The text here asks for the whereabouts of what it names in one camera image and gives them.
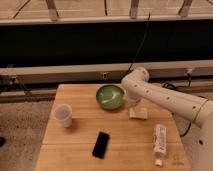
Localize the green ceramic bowl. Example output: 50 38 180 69
96 84 125 110

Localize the black hanging cable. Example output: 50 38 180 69
126 12 152 75

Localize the black smartphone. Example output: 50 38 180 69
92 132 109 159

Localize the white tube with cap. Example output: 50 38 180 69
153 124 167 167

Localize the black cable on floor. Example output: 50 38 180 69
161 81 201 138

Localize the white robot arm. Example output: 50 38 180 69
121 67 213 171

